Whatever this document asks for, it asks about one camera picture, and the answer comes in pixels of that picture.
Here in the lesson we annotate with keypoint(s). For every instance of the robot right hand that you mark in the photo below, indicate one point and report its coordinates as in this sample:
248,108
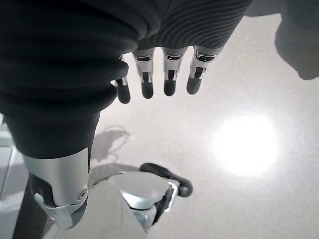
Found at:
62,62

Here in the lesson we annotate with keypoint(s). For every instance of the silver robot right leg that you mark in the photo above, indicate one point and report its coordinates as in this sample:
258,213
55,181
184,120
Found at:
139,184

